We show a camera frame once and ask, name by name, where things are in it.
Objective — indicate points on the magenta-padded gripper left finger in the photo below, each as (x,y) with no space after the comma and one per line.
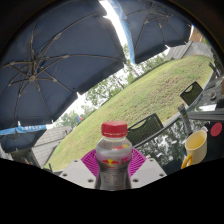
(77,171)

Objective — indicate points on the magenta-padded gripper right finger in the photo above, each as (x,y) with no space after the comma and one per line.
(148,170)

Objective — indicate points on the clear red-capped drink bottle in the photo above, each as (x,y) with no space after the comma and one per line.
(113,163)

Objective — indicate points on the black mesh patio chair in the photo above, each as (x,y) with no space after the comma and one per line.
(145,129)
(191,93)

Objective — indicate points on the grey squeeze tube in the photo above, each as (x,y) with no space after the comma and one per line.
(184,116)

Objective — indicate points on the blue umbrella with white print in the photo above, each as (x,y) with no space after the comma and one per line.
(16,135)

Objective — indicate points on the flat round red coaster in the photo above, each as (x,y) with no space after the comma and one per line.
(216,129)

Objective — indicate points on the large navy patio umbrella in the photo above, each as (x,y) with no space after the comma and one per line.
(66,60)
(156,26)

